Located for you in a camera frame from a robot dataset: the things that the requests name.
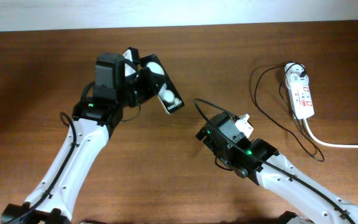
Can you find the white power strip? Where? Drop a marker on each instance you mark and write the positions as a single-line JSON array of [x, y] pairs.
[[300, 100]]

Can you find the white charger plug adapter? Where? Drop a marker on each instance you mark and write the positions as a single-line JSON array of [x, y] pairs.
[[295, 75]]

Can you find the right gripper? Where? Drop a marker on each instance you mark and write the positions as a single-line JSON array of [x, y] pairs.
[[201, 134]]

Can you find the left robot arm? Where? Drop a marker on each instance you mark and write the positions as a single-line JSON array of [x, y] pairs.
[[121, 80]]

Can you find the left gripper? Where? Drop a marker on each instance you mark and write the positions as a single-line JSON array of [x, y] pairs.
[[146, 85]]

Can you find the black smartphone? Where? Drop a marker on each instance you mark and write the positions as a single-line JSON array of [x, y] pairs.
[[168, 94]]

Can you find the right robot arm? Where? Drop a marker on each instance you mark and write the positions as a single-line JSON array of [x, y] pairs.
[[263, 164]]

